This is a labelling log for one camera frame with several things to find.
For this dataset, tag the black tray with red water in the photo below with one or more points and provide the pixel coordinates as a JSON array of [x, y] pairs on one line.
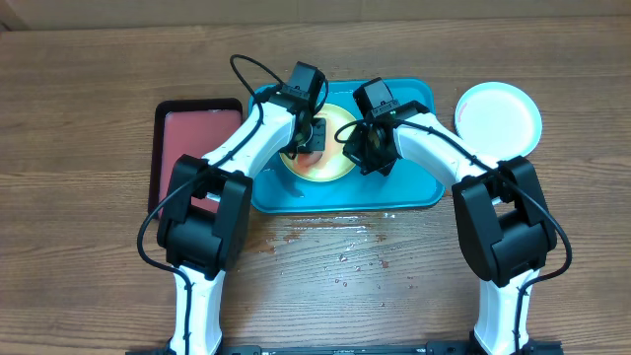
[[191, 127]]

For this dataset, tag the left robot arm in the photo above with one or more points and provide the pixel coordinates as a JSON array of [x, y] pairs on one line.
[[204, 218]]

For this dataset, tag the yellow-green plate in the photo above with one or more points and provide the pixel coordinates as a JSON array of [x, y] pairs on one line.
[[333, 164]]

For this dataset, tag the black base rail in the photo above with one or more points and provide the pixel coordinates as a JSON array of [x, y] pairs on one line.
[[430, 348]]

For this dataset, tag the green scrubbing sponge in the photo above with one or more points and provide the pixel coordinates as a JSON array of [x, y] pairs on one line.
[[307, 160]]

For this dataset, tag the white plate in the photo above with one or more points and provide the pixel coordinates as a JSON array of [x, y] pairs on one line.
[[457, 116]]

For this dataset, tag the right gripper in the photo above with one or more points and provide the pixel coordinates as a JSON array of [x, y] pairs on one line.
[[361, 153]]

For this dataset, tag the light blue plate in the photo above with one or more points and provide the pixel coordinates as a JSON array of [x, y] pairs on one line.
[[500, 120]]

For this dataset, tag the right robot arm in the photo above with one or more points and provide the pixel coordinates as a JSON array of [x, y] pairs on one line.
[[504, 229]]

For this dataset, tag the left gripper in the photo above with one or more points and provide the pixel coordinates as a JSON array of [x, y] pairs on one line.
[[319, 143]]

